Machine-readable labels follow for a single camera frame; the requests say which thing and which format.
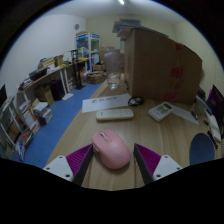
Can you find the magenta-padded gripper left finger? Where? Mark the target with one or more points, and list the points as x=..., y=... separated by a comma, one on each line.
x=80, y=159

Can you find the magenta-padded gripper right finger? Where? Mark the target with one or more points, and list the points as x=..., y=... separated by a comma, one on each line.
x=149, y=159

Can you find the pink computer mouse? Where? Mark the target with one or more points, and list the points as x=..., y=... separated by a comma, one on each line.
x=111, y=150

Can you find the round blue mouse pad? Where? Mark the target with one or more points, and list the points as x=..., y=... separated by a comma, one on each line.
x=202, y=149

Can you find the white remote with display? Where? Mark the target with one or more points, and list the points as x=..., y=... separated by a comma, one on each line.
x=160, y=111

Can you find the long white remote control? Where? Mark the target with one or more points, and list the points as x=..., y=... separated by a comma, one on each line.
x=115, y=114

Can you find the stack of books on floor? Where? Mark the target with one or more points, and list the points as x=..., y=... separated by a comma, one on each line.
x=42, y=113

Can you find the black marker pen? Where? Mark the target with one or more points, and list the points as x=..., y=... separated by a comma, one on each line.
x=212, y=139

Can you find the white bookshelf with books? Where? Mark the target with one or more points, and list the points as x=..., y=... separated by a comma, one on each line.
x=20, y=128

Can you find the open brown box on floor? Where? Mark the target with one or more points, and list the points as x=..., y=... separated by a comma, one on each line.
x=96, y=77

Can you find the large brown cardboard box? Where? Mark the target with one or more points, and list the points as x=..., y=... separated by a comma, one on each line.
x=160, y=65

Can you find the clear plastic jar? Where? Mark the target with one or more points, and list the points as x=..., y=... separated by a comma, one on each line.
x=113, y=68

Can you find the white and blue shelf unit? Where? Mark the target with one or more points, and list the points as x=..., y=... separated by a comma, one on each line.
x=87, y=50

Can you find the cluttered wooden wall desk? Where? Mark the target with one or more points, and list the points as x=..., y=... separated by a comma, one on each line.
x=43, y=75

